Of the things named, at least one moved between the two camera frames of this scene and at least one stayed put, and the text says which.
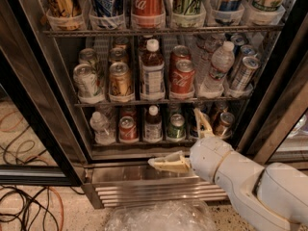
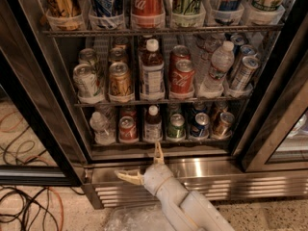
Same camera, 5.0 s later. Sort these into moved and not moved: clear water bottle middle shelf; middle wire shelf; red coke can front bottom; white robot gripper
Moved: white robot gripper
Not moved: middle wire shelf; red coke can front bottom; clear water bottle middle shelf
